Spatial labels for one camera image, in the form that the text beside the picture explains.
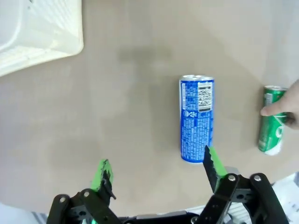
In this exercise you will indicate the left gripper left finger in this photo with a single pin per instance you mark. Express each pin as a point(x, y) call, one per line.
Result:
point(102, 172)

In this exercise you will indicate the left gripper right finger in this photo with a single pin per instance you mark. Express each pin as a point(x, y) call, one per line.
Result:
point(215, 168)

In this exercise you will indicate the blue Pocari Sweat can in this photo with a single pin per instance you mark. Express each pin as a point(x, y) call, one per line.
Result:
point(194, 121)

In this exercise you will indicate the green drink can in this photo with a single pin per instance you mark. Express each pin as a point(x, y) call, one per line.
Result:
point(268, 135)

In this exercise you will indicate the cream plastic shopping basket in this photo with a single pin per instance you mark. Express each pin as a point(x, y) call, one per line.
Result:
point(35, 35)

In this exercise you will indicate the person's left hand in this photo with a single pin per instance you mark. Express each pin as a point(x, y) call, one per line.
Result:
point(290, 102)

